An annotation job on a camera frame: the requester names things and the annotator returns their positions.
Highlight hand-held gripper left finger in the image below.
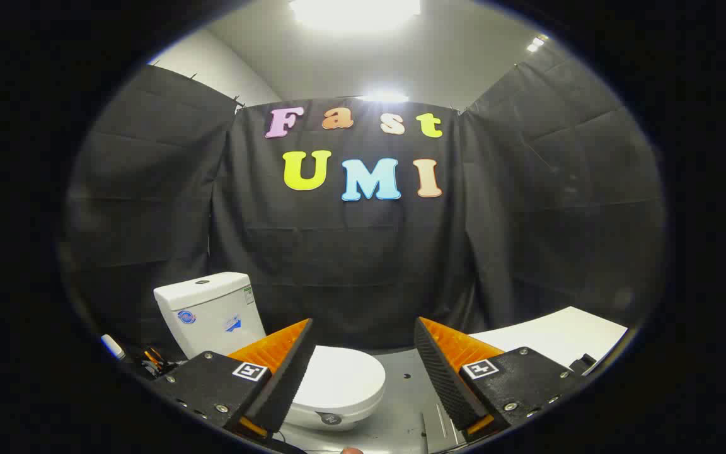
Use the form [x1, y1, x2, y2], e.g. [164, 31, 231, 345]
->
[147, 318, 314, 440]

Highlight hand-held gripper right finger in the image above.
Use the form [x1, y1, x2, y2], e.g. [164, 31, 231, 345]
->
[413, 317, 586, 443]

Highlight white toilet lid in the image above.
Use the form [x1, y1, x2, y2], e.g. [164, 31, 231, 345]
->
[292, 345, 387, 414]

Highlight white ceramic toilet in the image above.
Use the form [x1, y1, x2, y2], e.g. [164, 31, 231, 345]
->
[153, 272, 387, 433]

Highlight white drawer cabinet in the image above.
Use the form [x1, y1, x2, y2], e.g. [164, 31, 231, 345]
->
[470, 306, 628, 373]

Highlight black backdrop cloth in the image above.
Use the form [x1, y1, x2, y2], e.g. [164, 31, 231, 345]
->
[64, 47, 666, 351]

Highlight white pen-shaped object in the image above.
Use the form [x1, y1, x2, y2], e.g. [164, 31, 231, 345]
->
[100, 334, 127, 361]

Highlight tangle of cables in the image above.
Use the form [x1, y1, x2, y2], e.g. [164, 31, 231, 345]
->
[130, 346, 178, 379]

